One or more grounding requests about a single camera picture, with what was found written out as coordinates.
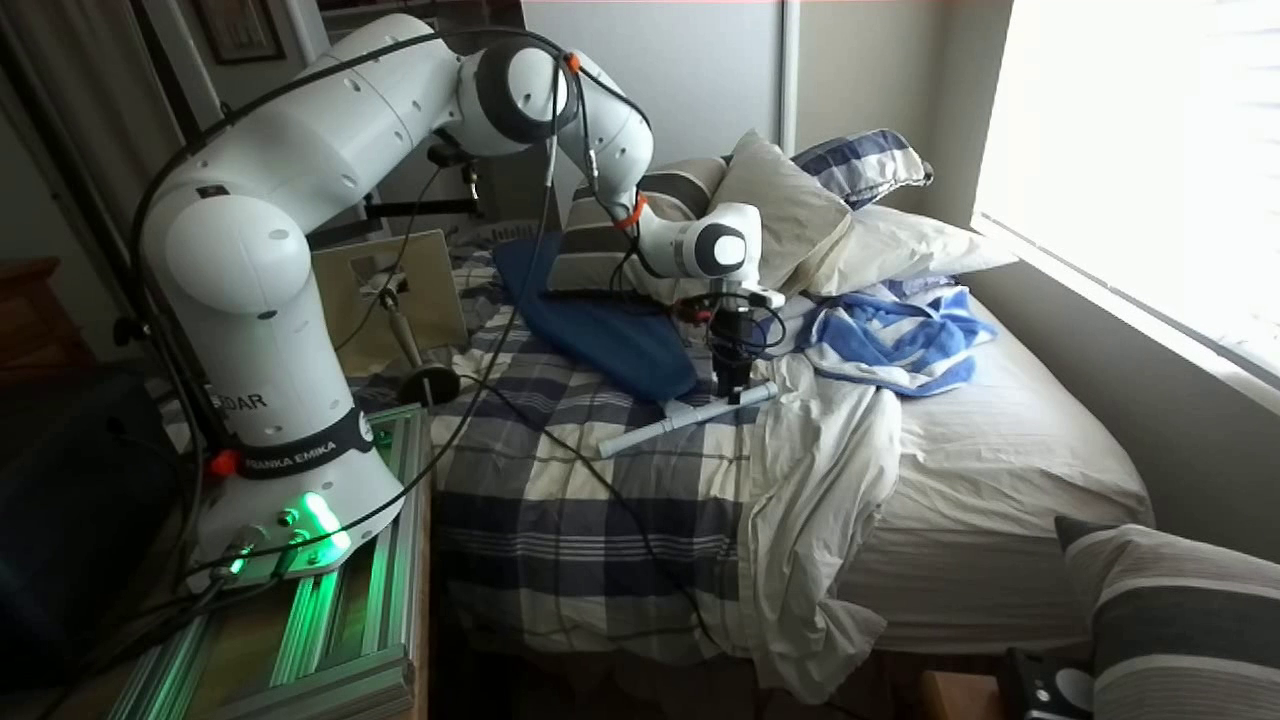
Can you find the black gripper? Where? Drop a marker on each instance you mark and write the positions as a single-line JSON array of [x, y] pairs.
[[736, 333]]

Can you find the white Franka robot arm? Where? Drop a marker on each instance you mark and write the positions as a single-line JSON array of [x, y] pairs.
[[267, 241]]

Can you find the aluminium robot base stand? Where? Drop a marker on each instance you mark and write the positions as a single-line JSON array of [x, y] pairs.
[[333, 625]]

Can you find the white crumpled bed sheet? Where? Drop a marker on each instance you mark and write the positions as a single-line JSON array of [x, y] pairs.
[[824, 504]]

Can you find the blue white striped cloth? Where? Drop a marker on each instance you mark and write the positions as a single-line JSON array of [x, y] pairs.
[[906, 340]]

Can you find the large beige pillow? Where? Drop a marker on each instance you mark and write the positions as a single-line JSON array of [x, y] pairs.
[[788, 203]]

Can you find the grey striped flat cushion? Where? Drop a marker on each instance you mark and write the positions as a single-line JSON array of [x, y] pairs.
[[585, 260]]

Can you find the white pillow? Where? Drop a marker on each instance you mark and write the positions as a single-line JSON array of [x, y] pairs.
[[893, 245]]

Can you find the blue plaid blanket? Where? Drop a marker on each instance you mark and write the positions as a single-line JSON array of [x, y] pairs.
[[585, 535]]

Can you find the blue plaid pillow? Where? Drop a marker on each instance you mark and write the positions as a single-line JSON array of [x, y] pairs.
[[864, 162]]

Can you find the white mattress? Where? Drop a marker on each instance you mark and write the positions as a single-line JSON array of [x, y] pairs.
[[1003, 493]]

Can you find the tan cardboard panel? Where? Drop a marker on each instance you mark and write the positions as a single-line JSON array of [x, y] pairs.
[[425, 284]]

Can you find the window with white blinds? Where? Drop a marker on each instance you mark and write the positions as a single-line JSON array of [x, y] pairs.
[[1146, 162]]

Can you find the grey white striped cushion roll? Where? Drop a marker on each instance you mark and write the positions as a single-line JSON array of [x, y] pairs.
[[1175, 602]]

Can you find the large black box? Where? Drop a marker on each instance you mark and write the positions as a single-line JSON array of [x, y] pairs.
[[83, 535]]

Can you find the brown wooden furniture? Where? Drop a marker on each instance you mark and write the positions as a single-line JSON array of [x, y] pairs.
[[24, 322]]

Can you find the black camera tripod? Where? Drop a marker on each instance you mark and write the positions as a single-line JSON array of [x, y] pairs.
[[425, 384]]

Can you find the framed wall picture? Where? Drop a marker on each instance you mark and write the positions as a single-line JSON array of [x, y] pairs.
[[241, 30]]

